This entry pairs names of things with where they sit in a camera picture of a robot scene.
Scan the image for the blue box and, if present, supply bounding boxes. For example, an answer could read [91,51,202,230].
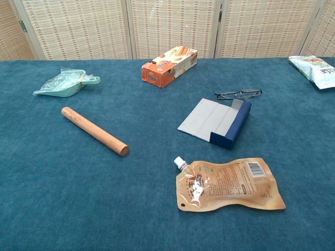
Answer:
[177,98,252,151]

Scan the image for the black eyeglasses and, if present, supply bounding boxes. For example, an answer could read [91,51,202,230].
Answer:
[214,88,263,100]

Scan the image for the orange biscuit box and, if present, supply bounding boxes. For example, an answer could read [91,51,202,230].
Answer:
[141,45,198,89]

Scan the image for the wooden rolling pin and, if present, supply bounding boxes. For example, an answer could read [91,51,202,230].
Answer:
[61,106,130,157]

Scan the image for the tan spout pouch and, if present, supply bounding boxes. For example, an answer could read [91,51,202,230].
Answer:
[173,156,287,212]

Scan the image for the green dustpan in plastic bag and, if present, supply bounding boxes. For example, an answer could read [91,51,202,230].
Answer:
[32,67,102,98]

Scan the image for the blue table cloth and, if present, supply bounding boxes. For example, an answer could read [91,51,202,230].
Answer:
[0,56,335,251]

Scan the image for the bamboo folding screen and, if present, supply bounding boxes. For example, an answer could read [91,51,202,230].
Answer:
[0,0,335,62]

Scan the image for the white snack bag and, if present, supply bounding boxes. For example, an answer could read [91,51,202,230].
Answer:
[288,55,335,90]

